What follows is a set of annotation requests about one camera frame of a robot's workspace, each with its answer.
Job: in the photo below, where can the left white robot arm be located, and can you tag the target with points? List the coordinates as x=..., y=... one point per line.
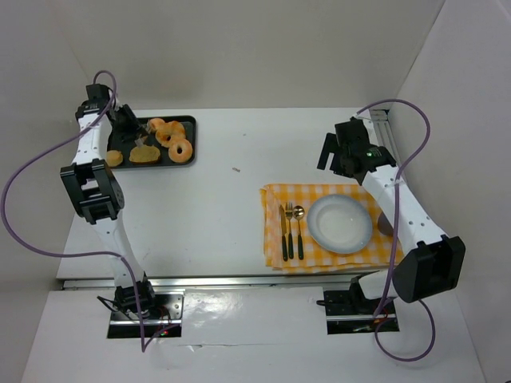
x=97, y=197

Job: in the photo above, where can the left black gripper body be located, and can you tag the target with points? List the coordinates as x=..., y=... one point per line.
x=130, y=120

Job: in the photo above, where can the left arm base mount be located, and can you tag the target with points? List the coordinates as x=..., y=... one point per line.
x=162, y=321

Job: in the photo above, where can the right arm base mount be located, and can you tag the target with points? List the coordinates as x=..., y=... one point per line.
x=350, y=312

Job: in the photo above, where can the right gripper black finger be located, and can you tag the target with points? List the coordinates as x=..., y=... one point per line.
x=337, y=167
x=330, y=147

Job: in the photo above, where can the large twisted donut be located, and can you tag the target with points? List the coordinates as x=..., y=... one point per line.
x=167, y=132

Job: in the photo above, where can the gold fork black handle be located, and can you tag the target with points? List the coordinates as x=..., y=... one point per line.
x=289, y=217

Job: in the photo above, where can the aluminium rail front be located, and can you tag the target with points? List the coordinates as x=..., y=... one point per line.
x=265, y=280

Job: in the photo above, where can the ring donut front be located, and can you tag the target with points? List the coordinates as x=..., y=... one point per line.
x=180, y=150

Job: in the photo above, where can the black baking tray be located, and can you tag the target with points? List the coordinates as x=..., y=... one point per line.
x=189, y=123

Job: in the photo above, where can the white ceramic plate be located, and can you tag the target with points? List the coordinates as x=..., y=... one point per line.
x=339, y=224

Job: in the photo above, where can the small round bun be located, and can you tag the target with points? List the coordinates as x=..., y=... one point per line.
x=114, y=158

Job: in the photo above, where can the small glazed donut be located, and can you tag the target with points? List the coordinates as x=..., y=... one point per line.
x=156, y=123

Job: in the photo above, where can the gold spoon black handle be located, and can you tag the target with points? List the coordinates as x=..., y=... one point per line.
x=299, y=213

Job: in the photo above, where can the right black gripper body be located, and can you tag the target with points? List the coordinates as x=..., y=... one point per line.
x=333, y=153

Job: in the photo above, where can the gold knife black handle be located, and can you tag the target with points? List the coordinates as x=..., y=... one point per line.
x=283, y=227

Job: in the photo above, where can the yellow checkered cloth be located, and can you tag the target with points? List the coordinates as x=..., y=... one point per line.
x=317, y=259

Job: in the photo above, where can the toasted bread slice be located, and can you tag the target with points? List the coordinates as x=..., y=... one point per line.
x=144, y=154

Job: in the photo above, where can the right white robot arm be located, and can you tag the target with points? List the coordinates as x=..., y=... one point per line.
x=432, y=260

